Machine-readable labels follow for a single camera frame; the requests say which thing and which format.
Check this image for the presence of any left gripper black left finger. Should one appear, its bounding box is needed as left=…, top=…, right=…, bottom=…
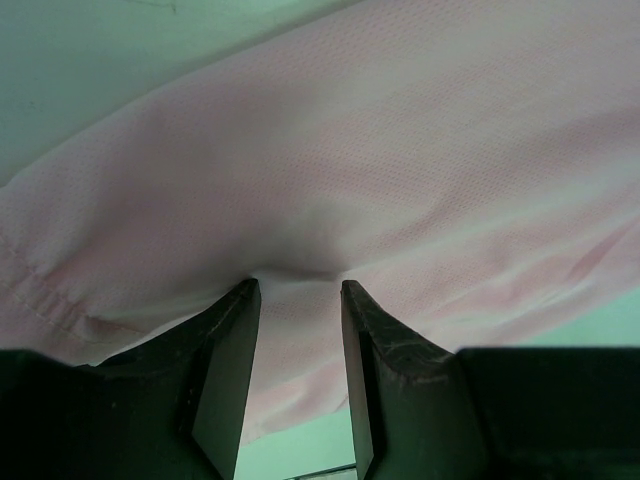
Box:
left=1, top=279, right=261, bottom=479

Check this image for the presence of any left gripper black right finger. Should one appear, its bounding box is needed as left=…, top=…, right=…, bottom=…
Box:
left=341, top=280, right=639, bottom=480

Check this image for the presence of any pink t shirt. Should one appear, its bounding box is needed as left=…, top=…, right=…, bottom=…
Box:
left=1, top=1, right=639, bottom=442

